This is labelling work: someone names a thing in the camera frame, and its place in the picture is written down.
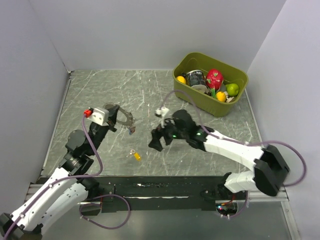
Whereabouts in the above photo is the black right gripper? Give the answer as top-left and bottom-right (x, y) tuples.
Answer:
(148, 114), (188, 152)

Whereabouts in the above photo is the metal disc keyring with rings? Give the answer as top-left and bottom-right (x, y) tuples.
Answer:
(103, 102), (135, 129)

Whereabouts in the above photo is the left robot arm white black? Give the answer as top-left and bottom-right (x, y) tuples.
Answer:
(0, 105), (120, 240)

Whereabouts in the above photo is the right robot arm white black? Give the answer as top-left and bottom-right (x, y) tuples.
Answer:
(148, 107), (290, 200)

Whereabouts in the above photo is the yellow tag key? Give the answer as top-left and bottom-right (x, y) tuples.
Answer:
(126, 149), (141, 161)

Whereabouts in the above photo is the yellow lemon toy left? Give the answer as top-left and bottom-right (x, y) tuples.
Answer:
(176, 75), (187, 85)

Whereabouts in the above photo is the yellow lemon toy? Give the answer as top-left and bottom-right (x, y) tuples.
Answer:
(215, 91), (227, 103)
(176, 75), (187, 85)

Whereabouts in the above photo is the black printed cup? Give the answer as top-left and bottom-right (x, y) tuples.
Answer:
(186, 70), (209, 93)

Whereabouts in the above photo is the yellow lemon toy right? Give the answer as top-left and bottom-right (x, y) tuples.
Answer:
(215, 91), (227, 103)

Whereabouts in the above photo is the olive green plastic bin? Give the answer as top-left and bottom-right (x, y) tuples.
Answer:
(172, 52), (249, 117)

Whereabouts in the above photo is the red dragon fruit toy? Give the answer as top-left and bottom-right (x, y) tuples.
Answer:
(205, 68), (224, 92)

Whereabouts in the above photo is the green pear toy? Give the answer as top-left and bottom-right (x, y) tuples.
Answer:
(225, 83), (240, 97)

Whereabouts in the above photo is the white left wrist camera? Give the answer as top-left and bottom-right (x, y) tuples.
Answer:
(83, 107), (110, 126)

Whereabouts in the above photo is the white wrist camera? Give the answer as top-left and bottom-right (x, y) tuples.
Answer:
(155, 106), (170, 128)
(83, 107), (110, 126)

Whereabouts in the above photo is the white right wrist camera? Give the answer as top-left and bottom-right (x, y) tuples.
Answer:
(155, 106), (170, 128)

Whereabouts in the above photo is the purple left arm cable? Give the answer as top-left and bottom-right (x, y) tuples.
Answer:
(2, 113), (104, 240)

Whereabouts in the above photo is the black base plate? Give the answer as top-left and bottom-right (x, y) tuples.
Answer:
(85, 176), (246, 213)

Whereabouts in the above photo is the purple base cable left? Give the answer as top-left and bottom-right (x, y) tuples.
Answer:
(79, 194), (131, 230)

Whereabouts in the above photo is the aluminium rail frame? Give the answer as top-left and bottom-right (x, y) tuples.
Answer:
(23, 182), (290, 206)

